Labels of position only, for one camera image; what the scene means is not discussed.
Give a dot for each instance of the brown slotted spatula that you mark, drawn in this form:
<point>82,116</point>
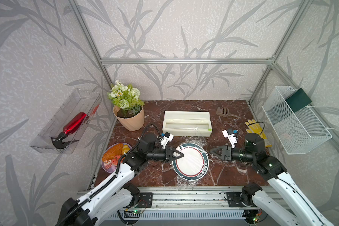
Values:
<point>223,111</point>

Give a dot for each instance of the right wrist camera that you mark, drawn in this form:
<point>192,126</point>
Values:
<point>232,136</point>

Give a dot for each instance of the white plate green red rim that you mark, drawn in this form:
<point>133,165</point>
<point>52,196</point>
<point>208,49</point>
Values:
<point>194,165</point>

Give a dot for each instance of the purple plate of toy food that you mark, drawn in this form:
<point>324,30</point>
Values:
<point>112,155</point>

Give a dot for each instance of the beige flower pot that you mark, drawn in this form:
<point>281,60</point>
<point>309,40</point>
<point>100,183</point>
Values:
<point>133,123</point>

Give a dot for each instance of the red spray bottle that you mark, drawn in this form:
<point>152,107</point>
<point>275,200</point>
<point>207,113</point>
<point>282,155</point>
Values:
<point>72,127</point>

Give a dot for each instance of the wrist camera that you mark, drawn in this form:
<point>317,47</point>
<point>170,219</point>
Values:
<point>165,139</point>
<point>232,136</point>

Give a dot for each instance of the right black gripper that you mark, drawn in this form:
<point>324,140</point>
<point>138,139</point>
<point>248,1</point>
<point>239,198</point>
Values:
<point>226,152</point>

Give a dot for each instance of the aluminium front rail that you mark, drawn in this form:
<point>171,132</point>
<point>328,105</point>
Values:
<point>196,198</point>

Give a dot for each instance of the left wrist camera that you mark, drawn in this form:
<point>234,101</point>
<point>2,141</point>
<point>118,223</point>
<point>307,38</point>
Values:
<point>165,139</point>

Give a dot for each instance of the dark green card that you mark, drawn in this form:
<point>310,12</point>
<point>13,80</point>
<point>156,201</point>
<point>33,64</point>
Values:
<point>298,100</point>

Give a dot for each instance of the white green artificial flowers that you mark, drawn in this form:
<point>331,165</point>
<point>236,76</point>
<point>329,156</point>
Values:
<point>126,97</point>

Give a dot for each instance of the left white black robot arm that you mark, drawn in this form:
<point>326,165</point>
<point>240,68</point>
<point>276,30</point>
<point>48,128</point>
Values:
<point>116,191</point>

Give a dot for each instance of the yellow work glove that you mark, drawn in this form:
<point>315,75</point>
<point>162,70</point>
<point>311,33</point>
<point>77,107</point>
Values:
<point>254,126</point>

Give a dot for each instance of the clear plastic wrap sheet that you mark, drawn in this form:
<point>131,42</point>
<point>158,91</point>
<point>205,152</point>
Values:
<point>202,142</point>

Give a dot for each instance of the cream plastic wrap dispenser box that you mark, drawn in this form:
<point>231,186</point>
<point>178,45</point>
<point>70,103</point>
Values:
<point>187,124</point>

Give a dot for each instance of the white wire mesh basket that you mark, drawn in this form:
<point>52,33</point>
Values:
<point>299,132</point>

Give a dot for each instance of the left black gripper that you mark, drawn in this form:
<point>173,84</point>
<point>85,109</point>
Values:
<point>165,154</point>

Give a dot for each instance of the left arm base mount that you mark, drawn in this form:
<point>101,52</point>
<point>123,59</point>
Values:
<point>142,200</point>

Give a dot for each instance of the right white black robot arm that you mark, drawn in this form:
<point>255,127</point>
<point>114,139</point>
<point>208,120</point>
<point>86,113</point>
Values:
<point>302,212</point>

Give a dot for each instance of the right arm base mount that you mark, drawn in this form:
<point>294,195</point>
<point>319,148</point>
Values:
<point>238,199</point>

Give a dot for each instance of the clear plastic wall bin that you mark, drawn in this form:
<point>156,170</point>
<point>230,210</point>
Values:
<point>78,101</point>

